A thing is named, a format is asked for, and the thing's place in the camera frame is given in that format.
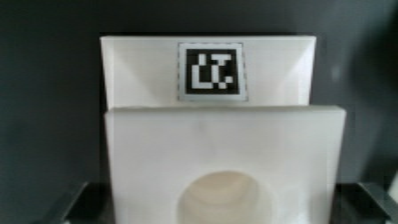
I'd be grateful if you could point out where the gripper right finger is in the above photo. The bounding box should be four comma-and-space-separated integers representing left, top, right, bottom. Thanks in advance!
333, 182, 398, 224

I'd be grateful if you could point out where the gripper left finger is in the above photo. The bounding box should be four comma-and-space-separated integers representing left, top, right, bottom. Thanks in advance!
31, 182, 88, 224

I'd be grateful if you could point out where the white lamp base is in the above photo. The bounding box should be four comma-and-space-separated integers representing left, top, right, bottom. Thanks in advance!
99, 36, 346, 224

